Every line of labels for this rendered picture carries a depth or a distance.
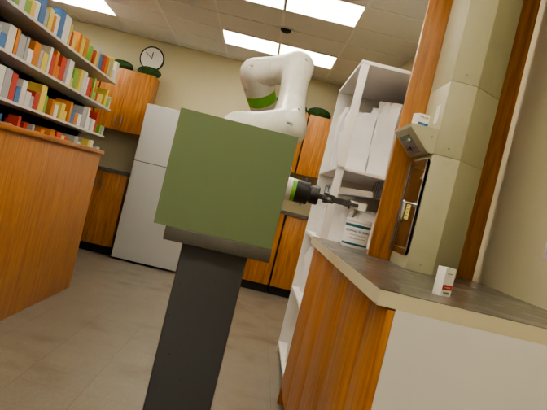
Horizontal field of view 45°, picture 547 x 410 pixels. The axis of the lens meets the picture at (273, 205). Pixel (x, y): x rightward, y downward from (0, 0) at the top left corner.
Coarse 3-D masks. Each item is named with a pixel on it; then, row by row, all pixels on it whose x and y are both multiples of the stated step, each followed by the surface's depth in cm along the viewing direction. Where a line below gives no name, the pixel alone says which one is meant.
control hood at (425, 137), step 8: (400, 128) 280; (408, 128) 268; (416, 128) 262; (424, 128) 262; (432, 128) 262; (400, 136) 286; (416, 136) 263; (424, 136) 262; (432, 136) 262; (416, 144) 270; (424, 144) 262; (432, 144) 262; (424, 152) 266; (432, 152) 262
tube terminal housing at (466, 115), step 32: (448, 96) 262; (480, 96) 265; (448, 128) 262; (480, 128) 269; (416, 160) 289; (448, 160) 262; (480, 160) 274; (448, 192) 262; (416, 224) 262; (448, 224) 264; (416, 256) 262; (448, 256) 269
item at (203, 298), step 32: (192, 256) 199; (224, 256) 200; (192, 288) 199; (224, 288) 200; (192, 320) 200; (224, 320) 201; (160, 352) 199; (192, 352) 200; (224, 352) 202; (160, 384) 199; (192, 384) 200
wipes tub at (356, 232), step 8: (352, 224) 331; (360, 224) 330; (368, 224) 331; (344, 232) 335; (352, 232) 331; (360, 232) 330; (368, 232) 332; (344, 240) 333; (352, 240) 330; (360, 240) 330; (360, 248) 331
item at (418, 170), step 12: (420, 168) 272; (408, 180) 291; (420, 180) 268; (408, 192) 285; (420, 192) 263; (408, 216) 273; (396, 228) 290; (408, 228) 269; (396, 240) 284; (408, 240) 263
